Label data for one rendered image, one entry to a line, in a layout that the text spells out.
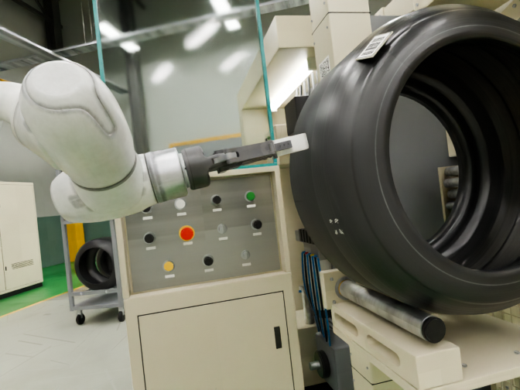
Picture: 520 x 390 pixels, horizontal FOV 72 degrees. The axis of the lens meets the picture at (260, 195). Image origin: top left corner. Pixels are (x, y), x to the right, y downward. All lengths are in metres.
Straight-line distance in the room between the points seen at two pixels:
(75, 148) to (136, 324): 0.84
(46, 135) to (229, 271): 0.89
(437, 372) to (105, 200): 0.62
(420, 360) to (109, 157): 0.59
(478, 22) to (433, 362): 0.60
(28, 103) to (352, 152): 0.45
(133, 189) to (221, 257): 0.71
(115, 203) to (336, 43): 0.76
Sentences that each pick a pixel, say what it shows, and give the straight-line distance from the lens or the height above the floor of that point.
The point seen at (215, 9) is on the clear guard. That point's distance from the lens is 1.40.
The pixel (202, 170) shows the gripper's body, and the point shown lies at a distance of 0.62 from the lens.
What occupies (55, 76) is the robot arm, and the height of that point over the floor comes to 1.32.
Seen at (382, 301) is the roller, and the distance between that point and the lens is 0.82.
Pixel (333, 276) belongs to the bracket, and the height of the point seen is 0.94.
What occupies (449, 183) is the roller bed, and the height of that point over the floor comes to 1.14.
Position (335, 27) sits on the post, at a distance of 1.13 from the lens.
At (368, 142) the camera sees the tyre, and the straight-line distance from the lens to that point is 0.62.
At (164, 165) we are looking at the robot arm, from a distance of 0.62.
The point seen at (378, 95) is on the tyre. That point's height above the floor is 1.31.
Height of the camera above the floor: 1.16
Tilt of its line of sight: 1 degrees up
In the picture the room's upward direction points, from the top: 6 degrees counter-clockwise
